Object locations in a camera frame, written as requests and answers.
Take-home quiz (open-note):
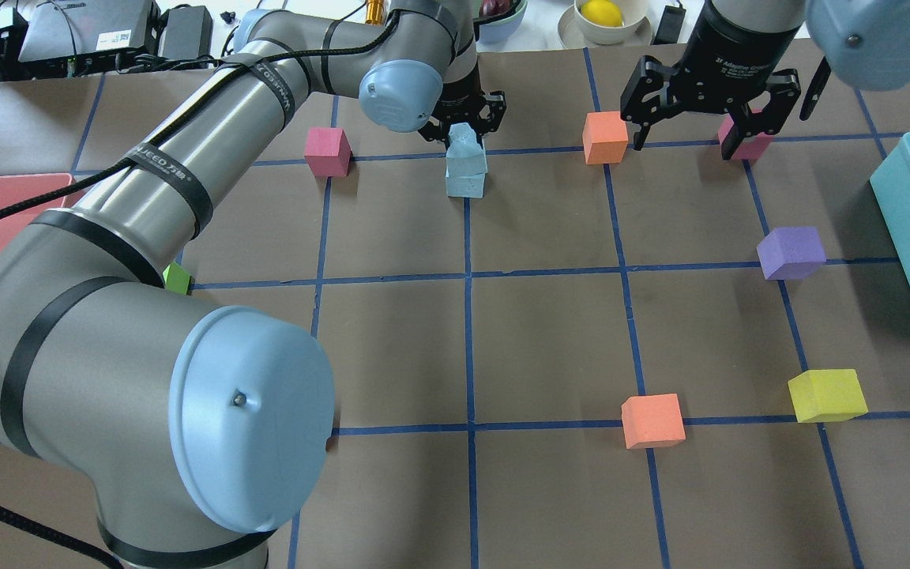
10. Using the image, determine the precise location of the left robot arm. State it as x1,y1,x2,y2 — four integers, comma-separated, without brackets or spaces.
0,1,502,568

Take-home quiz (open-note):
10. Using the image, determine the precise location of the purple foam block right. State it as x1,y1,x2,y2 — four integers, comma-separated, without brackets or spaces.
756,226,827,281

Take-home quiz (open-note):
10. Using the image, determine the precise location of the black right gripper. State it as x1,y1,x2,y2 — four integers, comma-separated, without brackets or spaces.
619,32,804,160

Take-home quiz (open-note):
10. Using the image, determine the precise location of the yellow foam block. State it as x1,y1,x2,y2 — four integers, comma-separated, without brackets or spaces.
788,370,870,424

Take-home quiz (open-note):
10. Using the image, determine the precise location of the pink foam block left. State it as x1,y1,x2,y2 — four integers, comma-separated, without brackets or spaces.
304,127,352,178

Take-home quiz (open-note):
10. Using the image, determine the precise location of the orange foam block near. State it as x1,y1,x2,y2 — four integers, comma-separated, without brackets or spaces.
621,394,686,450

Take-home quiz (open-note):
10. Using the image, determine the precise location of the bowl with lemon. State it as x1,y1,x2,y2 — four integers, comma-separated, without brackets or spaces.
558,1,652,48

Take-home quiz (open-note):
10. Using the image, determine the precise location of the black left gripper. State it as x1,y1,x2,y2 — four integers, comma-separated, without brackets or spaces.
416,60,508,148

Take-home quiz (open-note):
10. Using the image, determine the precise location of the pink foam block right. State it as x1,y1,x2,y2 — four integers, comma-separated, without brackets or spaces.
717,115,774,161

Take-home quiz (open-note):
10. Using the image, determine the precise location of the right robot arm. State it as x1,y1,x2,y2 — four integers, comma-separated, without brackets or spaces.
620,1,910,160

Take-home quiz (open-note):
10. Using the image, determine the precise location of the brass metal tool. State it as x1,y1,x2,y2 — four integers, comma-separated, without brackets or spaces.
365,0,385,26

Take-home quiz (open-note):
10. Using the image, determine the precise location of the light blue foam block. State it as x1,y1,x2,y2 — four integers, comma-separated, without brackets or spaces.
445,171,487,199
446,122,488,177

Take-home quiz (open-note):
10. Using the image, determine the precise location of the orange foam block far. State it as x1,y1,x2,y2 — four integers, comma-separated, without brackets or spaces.
582,111,630,165

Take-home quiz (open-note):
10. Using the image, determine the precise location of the pink foam block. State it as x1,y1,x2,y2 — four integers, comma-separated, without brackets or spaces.
717,115,774,161
304,127,352,178

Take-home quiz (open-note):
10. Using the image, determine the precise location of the green bowl with fruit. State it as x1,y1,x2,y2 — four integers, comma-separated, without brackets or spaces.
474,1,528,43

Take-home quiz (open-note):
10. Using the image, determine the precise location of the black electronics box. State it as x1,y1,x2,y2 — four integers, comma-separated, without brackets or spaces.
18,1,161,69

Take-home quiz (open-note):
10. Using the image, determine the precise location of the orange foam block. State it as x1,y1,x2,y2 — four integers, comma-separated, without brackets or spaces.
621,394,686,450
582,111,630,165

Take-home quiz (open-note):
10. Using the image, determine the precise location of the green foam block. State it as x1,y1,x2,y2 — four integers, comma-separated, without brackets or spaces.
162,262,193,296

